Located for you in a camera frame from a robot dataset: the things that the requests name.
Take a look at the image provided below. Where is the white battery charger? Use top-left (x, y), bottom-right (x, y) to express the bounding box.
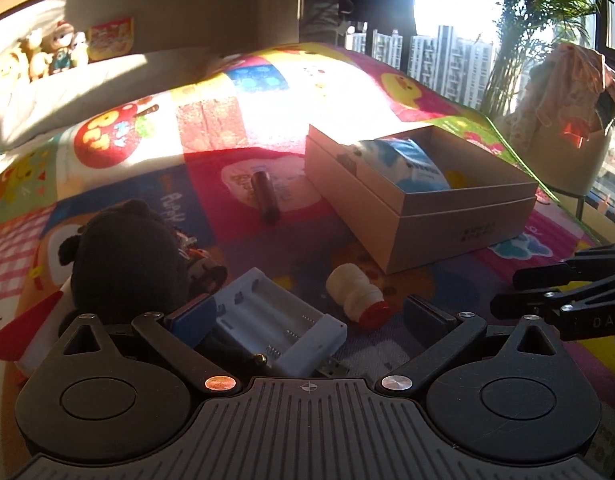
top-left (213, 268), bottom-right (347, 377)

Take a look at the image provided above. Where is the white bottle red cap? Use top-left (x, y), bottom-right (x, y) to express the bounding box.
top-left (326, 263), bottom-right (393, 330)

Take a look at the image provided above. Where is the red white foam rocket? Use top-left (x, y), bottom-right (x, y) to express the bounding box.
top-left (0, 278), bottom-right (76, 378)

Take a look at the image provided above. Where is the green potted palm plant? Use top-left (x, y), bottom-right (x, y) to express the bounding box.
top-left (480, 0), bottom-right (605, 119)

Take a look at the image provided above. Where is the yellow plush toy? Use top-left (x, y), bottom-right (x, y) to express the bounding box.
top-left (0, 28), bottom-right (52, 99)

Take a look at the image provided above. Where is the black plush bear toy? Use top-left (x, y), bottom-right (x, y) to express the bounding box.
top-left (58, 200), bottom-right (190, 325)

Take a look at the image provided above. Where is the colourful cartoon play mat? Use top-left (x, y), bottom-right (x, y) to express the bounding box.
top-left (0, 44), bottom-right (615, 479)

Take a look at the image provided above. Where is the dark cylindrical tube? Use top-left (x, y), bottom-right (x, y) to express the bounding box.
top-left (251, 171), bottom-right (281, 223)

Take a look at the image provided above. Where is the blue white snack bag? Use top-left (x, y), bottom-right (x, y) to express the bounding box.
top-left (357, 138), bottom-right (451, 194)

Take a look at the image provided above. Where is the small wind-up robot toy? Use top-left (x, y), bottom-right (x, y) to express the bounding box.
top-left (176, 231), bottom-right (228, 300)

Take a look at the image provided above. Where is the white chair with clothes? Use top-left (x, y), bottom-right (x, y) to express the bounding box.
top-left (495, 42), bottom-right (615, 200)

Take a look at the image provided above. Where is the beige cardboard box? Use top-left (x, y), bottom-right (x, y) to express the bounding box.
top-left (305, 127), bottom-right (537, 274)

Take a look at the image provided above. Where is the pink picture card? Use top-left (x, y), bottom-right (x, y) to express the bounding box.
top-left (87, 18), bottom-right (134, 62)

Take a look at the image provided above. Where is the teddy bear with blue outfit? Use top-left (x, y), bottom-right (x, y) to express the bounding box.
top-left (46, 21), bottom-right (75, 75)

